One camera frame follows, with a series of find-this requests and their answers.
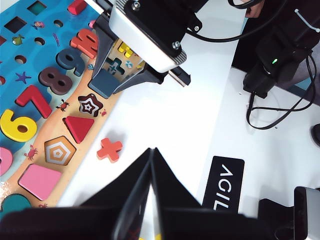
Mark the teal semicircle block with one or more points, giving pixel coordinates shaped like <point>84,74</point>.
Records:
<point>15,205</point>

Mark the pink wooden symbol piece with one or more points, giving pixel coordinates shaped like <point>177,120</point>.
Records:
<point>92,24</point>

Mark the pink wooden number five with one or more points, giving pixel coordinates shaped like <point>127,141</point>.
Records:
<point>5,161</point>

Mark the black round object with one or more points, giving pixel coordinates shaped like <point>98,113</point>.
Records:
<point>316,135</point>

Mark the orange wooden cross block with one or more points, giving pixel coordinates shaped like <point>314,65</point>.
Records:
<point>110,150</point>

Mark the red wooden minus block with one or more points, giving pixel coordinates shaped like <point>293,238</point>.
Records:
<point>76,7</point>

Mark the black camera stand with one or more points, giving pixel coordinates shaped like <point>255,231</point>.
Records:
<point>275,220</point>

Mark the red wooden triangle block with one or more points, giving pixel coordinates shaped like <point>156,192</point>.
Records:
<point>80,127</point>

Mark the dark blue square block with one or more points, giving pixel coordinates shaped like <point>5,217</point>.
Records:
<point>103,83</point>

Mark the brown wooden number eight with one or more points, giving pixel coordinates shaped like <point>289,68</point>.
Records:
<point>53,81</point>

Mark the pink wooden trapezoid block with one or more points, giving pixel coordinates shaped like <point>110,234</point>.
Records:
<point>40,181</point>

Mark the orange wooden number ten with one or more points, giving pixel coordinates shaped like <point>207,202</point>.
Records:
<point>83,43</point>

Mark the dark blue wooden number nine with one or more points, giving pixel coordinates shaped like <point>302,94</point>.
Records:
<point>70,61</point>

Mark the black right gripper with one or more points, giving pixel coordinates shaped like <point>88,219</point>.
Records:
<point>178,76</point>

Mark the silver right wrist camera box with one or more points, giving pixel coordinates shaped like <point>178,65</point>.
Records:
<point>140,42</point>

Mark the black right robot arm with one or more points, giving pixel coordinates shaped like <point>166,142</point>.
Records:
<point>275,50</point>

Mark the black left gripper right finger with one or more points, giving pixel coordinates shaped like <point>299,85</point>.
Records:
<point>190,222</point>

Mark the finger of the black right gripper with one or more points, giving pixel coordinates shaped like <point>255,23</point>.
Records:
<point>102,50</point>

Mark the yellow wooden number six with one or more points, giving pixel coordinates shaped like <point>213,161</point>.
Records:
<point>10,127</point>

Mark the white zip tie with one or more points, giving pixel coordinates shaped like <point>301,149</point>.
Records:
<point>305,21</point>

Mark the wooden number shape puzzle board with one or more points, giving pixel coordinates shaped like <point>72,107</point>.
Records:
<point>30,50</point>

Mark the silver camera on stand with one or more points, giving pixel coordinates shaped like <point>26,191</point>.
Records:
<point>308,215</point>

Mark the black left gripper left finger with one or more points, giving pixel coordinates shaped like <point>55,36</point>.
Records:
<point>75,222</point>

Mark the black brand label plate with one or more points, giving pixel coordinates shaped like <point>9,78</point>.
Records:
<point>222,185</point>

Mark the red wooden number seven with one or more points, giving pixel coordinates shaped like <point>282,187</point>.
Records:
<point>33,98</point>

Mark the yellow wooden symbol piece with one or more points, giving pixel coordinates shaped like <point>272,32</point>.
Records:
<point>126,50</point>

